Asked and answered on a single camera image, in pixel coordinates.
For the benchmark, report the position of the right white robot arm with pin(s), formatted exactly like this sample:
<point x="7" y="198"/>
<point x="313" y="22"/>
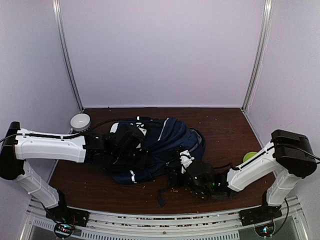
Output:
<point x="289" y="154"/>

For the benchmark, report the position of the left aluminium frame post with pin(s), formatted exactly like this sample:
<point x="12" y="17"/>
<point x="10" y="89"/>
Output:
<point x="65" y="53"/>

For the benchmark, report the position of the front aluminium rail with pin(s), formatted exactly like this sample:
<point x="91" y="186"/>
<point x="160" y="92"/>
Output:
<point x="218" y="225"/>

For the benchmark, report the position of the right aluminium frame post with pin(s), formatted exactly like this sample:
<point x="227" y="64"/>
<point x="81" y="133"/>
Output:
<point x="261" y="47"/>

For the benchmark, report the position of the green plate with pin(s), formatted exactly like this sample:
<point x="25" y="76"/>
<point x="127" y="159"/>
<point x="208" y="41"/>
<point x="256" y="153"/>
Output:
<point x="249" y="155"/>

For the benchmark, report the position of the navy blue backpack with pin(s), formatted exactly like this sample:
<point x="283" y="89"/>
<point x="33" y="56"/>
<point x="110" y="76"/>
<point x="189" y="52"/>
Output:
<point x="166" y="138"/>

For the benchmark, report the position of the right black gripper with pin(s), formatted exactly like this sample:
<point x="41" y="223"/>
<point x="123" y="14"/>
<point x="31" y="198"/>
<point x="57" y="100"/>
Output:
<point x="175" y="178"/>

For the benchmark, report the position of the white patterned bowl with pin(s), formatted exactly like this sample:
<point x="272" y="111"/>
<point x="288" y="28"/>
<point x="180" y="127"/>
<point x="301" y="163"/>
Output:
<point x="80" y="122"/>

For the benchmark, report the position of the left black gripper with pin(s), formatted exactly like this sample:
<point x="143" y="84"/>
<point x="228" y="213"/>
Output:
<point x="142" y="160"/>

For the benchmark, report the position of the aluminium frame post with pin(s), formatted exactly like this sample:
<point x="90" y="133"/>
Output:
<point x="261" y="47"/>
<point x="65" y="53"/>

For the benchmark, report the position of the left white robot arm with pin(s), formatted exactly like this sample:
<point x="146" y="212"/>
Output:
<point x="20" y="144"/>

